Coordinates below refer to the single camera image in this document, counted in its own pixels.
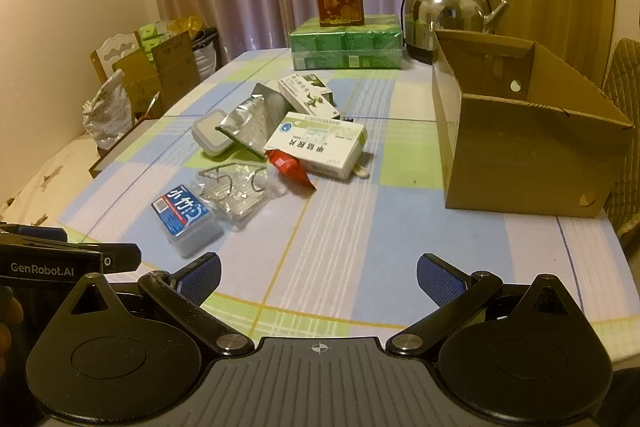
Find clear plastic hook package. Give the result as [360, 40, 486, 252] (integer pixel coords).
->
[197, 162, 288, 233]

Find silver foil pouch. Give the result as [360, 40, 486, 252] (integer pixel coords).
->
[215, 83, 291, 158]

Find blue label plastic box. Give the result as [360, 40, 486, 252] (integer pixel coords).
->
[151, 184, 223, 258]

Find white square box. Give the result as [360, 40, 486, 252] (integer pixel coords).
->
[191, 109, 236, 156]

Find checked tablecloth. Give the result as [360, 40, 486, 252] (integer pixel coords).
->
[57, 48, 626, 343]

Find red packet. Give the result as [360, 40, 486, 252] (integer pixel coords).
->
[265, 149, 317, 192]

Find quilted chair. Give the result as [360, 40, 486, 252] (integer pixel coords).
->
[602, 38, 640, 238]

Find person's left hand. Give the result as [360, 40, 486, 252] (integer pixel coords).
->
[0, 294, 25, 358]

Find stack of green boxes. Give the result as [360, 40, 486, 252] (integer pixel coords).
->
[136, 21, 173, 60]

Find wrapped pack of green tissues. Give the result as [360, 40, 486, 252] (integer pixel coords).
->
[288, 14, 402, 71]

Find stainless steel kettle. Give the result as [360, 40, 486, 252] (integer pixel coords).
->
[402, 0, 511, 65]

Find small green medicine box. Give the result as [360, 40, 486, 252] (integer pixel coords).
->
[300, 74, 335, 104]

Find long white bird-print box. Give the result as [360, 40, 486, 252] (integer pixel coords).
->
[277, 74, 341, 120]

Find white carved chair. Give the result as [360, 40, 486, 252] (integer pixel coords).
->
[90, 32, 143, 72]

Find yellow plastic bag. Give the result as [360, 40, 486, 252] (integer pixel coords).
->
[167, 16, 206, 38]

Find crumpled silver foil bag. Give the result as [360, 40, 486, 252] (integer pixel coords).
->
[82, 69, 133, 150]

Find brown carton with flaps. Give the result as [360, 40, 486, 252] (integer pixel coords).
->
[112, 31, 201, 118]

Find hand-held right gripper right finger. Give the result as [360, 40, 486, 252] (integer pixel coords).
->
[385, 252, 583, 358]

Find white medicine box green label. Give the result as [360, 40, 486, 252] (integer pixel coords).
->
[263, 112, 368, 180]

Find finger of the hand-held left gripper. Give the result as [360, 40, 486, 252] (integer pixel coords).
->
[0, 222, 68, 244]
[100, 243, 142, 273]

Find black and white bag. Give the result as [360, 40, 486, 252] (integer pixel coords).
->
[192, 27, 221, 80]

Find large cardboard box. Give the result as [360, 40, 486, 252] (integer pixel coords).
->
[431, 28, 635, 219]

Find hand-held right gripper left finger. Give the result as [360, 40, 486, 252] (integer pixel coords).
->
[62, 252, 256, 358]

